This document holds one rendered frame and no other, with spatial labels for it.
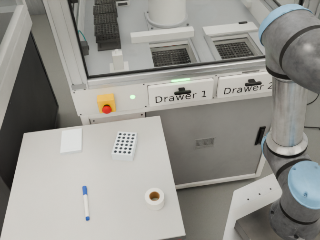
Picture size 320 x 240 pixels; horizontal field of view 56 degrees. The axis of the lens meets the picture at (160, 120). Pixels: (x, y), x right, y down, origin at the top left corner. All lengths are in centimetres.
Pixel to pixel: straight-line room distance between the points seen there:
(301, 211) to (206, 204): 113
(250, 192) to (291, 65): 65
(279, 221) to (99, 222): 59
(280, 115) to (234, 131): 85
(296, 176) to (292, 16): 43
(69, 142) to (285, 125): 87
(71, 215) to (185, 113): 70
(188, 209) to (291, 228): 106
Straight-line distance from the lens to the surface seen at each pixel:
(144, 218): 111
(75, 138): 136
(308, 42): 64
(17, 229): 121
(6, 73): 166
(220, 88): 140
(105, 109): 130
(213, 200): 204
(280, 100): 82
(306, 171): 93
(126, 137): 129
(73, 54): 122
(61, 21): 116
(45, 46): 364
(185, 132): 159
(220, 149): 177
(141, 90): 133
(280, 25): 71
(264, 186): 122
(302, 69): 64
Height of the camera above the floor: 175
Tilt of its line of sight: 45 degrees down
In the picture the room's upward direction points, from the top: 3 degrees counter-clockwise
